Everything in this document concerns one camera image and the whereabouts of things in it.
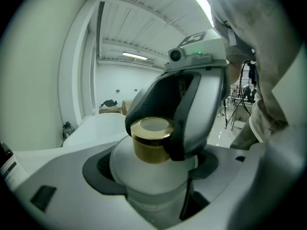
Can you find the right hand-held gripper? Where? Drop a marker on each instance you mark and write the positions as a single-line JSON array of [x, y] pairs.
[[201, 54]]

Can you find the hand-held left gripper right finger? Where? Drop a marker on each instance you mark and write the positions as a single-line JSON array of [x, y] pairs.
[[251, 181]]

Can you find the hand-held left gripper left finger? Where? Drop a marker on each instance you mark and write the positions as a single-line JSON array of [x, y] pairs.
[[72, 200]]

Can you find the white sink counter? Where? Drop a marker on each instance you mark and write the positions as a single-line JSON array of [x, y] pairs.
[[36, 158]]

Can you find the dark bottle with white label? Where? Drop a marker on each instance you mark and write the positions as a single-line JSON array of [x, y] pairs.
[[10, 166]]

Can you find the brown cardboard box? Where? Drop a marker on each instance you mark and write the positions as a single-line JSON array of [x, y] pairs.
[[126, 107]]

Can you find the box with dark cloth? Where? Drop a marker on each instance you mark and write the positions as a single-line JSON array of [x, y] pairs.
[[109, 105]]

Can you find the long ceiling light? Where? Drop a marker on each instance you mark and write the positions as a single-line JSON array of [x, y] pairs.
[[200, 3], [134, 54]]

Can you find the white bathtub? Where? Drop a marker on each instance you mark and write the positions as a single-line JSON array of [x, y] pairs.
[[96, 130]]

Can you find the person's torso in white shirt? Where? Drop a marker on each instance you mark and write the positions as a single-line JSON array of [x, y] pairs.
[[259, 56]]

